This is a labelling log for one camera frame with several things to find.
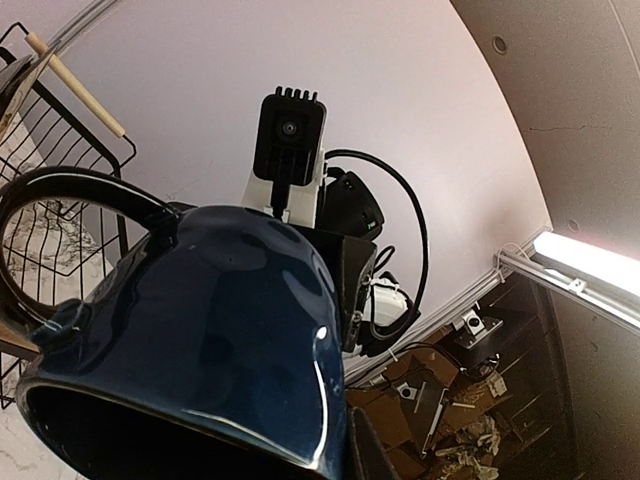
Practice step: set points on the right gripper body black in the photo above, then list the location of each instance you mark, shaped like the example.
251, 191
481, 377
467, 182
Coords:
349, 220

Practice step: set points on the wooden rack handle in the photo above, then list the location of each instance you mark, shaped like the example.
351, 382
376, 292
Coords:
13, 344
75, 86

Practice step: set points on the rear wooden rack handle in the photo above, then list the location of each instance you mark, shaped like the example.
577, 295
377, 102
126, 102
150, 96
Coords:
75, 86

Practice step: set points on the black round plate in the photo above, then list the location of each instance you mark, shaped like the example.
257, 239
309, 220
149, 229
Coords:
11, 76

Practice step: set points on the cardboard box clutter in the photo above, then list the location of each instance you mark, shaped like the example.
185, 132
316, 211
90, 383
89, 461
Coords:
433, 418

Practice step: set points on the dark blue mug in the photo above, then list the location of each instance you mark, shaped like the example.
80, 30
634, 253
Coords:
210, 351

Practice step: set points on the aluminium frame post right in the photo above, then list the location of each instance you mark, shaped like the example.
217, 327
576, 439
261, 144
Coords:
82, 22

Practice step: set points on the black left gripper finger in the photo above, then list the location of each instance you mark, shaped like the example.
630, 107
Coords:
380, 447

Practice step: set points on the front wooden rack handle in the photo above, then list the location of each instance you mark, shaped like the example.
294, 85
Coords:
13, 344

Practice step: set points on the black wire dish rack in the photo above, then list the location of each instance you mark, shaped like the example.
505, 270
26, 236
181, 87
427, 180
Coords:
60, 249

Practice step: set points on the white led light bar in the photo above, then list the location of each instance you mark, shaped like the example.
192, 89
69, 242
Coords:
605, 278

